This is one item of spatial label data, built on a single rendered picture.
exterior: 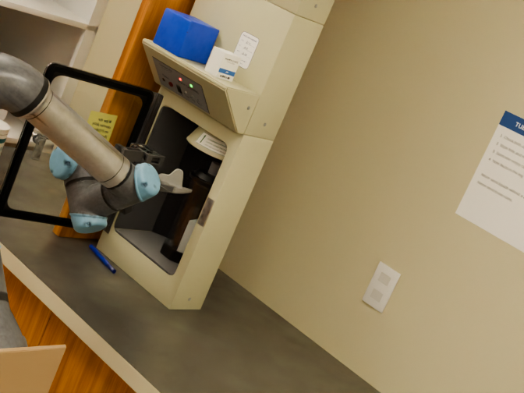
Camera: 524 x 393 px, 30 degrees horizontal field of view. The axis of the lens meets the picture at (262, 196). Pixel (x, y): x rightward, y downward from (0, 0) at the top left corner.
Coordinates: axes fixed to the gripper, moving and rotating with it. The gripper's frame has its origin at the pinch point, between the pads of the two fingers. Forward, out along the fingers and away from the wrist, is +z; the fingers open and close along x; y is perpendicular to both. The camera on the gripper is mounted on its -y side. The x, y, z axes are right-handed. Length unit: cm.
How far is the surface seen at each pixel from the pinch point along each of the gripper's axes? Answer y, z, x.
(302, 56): 39.8, 11.9, -14.0
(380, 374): -28, 44, -50
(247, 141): 17.1, 4.7, -14.0
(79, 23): 12, 36, 102
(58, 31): 4, 43, 121
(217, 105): 23.0, -3.8, -8.8
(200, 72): 28.9, -8.2, -4.4
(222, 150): 11.4, 6.8, -5.7
